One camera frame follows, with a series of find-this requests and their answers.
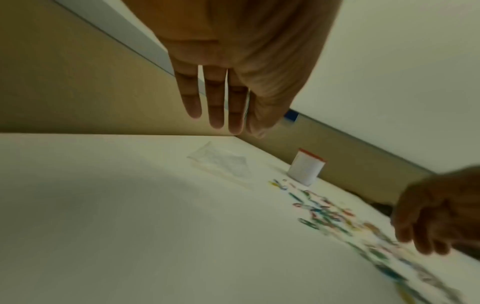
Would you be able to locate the beige partition panel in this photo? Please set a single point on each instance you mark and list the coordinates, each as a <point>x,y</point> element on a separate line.
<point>356,154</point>

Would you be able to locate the person's right hand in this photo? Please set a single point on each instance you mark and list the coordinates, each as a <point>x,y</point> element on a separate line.
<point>442,207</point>

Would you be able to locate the pile of colourful paper clips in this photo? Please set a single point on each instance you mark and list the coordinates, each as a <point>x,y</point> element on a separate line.
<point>326,213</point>

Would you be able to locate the clear plastic bag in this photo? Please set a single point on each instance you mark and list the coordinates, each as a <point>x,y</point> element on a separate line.
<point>217,157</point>

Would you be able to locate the blue number sign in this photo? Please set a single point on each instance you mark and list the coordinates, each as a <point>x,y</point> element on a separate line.
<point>291,115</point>

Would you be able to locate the person's left hand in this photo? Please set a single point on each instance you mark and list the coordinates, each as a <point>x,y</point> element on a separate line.
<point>243,44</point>

